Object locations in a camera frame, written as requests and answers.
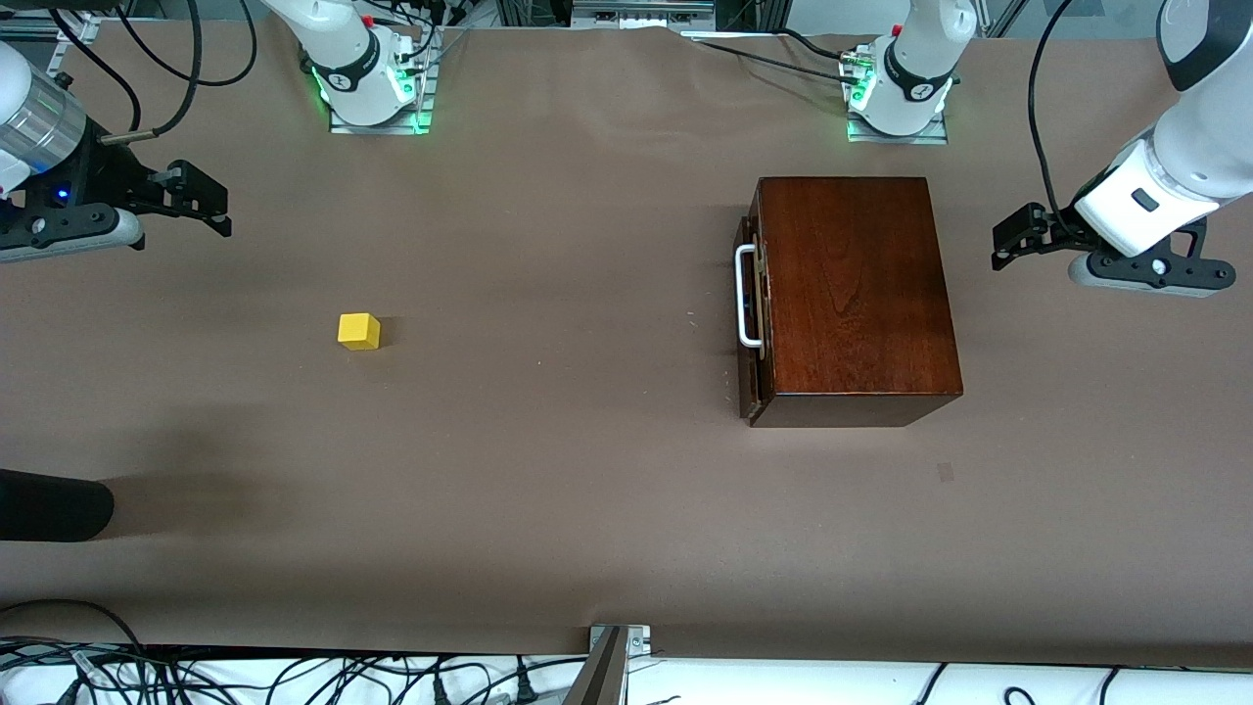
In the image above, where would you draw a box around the white drawer handle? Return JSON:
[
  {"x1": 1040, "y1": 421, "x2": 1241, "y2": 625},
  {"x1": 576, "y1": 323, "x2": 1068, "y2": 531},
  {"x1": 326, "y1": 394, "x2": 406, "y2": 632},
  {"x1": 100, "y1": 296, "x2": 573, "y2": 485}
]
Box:
[{"x1": 734, "y1": 243, "x2": 766, "y2": 351}]

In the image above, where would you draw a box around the wooden drawer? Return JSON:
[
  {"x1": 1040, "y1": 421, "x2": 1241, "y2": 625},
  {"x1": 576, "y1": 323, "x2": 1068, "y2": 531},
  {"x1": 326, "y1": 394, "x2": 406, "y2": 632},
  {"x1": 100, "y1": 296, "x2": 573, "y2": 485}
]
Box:
[{"x1": 735, "y1": 191, "x2": 775, "y2": 408}]

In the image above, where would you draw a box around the dark wooden drawer cabinet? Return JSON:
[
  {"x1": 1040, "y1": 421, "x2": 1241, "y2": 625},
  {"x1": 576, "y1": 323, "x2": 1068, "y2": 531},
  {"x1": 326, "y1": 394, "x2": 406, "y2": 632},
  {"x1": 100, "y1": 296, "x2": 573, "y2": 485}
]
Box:
[{"x1": 749, "y1": 176, "x2": 964, "y2": 429}]

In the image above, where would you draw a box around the black cylinder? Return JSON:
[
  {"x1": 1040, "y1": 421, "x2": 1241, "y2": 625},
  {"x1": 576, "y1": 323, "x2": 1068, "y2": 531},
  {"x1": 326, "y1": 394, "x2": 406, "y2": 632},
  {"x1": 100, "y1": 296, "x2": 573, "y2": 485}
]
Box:
[{"x1": 0, "y1": 469, "x2": 116, "y2": 542}]

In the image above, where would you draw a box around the table cover sheet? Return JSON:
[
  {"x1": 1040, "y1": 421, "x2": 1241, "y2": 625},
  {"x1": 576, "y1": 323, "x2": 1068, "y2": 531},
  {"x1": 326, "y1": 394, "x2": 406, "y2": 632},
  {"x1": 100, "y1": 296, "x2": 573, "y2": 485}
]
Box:
[{"x1": 0, "y1": 20, "x2": 1253, "y2": 669}]

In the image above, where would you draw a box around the aluminium table edge rail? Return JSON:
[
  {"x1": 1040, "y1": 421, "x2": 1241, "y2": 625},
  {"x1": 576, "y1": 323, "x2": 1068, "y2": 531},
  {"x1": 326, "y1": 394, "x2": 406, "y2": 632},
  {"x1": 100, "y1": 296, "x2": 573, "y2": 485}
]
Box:
[{"x1": 0, "y1": 8, "x2": 99, "y2": 45}]

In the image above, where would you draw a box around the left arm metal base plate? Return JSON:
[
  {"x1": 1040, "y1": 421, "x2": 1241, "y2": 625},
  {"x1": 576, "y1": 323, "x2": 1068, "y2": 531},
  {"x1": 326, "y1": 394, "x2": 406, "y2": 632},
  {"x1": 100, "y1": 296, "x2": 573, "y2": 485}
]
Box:
[{"x1": 844, "y1": 44, "x2": 951, "y2": 146}]

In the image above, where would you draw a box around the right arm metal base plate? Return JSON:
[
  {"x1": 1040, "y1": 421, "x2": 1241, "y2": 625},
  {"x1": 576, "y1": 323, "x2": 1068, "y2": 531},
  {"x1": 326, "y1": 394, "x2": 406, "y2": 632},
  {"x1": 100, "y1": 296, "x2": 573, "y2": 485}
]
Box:
[{"x1": 328, "y1": 27, "x2": 435, "y2": 136}]

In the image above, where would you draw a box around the black cable lying on table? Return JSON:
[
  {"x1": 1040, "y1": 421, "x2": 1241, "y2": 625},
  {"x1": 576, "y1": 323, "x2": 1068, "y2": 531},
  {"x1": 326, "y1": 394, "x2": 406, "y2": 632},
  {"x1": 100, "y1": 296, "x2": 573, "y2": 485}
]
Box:
[{"x1": 685, "y1": 29, "x2": 867, "y2": 81}]

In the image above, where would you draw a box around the aluminium frame with electronics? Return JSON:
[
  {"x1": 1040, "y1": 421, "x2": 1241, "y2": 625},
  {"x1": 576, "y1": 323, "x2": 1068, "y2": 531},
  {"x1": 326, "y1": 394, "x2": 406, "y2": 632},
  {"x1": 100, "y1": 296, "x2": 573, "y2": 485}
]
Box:
[{"x1": 494, "y1": 0, "x2": 784, "y2": 32}]

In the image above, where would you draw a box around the small metal bracket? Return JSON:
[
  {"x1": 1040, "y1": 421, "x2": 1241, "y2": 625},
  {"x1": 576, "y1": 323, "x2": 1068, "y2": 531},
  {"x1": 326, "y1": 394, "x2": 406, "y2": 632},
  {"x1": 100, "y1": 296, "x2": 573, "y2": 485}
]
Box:
[{"x1": 588, "y1": 624, "x2": 652, "y2": 656}]

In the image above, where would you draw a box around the dark metal post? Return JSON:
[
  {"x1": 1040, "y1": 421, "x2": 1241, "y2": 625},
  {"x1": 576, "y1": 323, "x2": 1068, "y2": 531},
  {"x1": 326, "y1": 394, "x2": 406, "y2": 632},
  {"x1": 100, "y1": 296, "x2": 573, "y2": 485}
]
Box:
[{"x1": 560, "y1": 627, "x2": 629, "y2": 705}]

